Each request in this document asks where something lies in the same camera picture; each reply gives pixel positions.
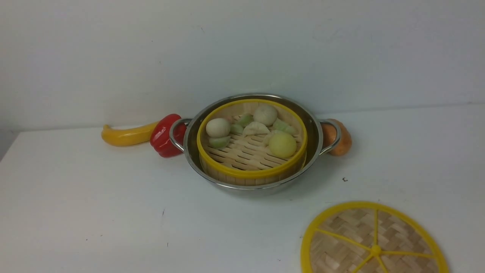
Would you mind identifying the bamboo steamer basket yellow rim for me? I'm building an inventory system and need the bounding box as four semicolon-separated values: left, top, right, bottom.
196;99;308;186

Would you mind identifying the yellow steamed bun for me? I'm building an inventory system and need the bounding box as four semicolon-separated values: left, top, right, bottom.
268;131;297;158

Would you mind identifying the red bell pepper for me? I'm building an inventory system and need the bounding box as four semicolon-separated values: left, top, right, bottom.
150;114;182;158

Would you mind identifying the yellow banana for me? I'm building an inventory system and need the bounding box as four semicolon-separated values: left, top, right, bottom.
101;122;158;147

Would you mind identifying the brown potato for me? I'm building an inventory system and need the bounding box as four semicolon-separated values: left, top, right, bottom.
321;119;353;157

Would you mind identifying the stainless steel pot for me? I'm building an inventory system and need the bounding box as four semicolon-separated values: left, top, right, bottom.
169;93;341;194

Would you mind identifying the white steamed bun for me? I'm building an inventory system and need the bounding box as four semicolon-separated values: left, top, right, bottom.
205;118;232;138

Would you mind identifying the white dumpling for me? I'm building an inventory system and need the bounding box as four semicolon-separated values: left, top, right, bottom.
242;121;270;137

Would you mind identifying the beige steamed bun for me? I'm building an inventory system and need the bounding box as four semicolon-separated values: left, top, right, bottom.
253;104;278;127

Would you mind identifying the bamboo steamer lid yellow rim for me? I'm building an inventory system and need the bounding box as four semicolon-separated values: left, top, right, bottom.
300;201;450;273

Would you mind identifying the green dumpling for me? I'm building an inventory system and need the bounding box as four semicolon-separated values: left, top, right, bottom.
208;135;231;150

